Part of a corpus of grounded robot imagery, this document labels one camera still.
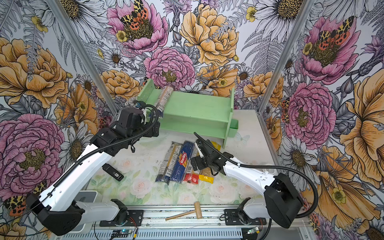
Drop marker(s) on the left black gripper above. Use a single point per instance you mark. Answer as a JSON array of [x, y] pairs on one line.
[[155, 133]]

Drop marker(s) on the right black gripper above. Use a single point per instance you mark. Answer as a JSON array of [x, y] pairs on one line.
[[198, 159]]

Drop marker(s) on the clear spaghetti bag white label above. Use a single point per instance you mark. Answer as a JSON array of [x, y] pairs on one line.
[[167, 166]]

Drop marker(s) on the clear spaghetti bag dark end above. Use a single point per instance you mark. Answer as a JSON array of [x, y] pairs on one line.
[[163, 99]]

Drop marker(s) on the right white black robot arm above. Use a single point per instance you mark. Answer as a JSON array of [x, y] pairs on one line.
[[281, 202]]

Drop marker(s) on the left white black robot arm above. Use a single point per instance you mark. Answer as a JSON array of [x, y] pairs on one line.
[[56, 207]]

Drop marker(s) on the green wooden two-tier shelf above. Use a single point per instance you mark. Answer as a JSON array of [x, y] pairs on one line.
[[205, 115]]

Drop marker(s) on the yellow spaghetti bag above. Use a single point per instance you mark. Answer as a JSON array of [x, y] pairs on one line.
[[205, 174]]

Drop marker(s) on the blue Barilla spaghetti bag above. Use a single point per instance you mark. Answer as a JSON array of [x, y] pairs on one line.
[[182, 161]]

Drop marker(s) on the red-ended clear spaghetti bag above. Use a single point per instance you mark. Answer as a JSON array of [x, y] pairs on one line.
[[191, 176]]

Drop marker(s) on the small wooden mallet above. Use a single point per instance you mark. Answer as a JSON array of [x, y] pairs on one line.
[[197, 210]]

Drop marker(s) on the black handheld remote device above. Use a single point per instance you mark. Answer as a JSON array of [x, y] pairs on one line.
[[113, 172]]

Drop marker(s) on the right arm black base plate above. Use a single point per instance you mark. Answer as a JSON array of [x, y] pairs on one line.
[[234, 217]]

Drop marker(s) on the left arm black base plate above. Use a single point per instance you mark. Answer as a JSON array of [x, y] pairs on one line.
[[130, 218]]

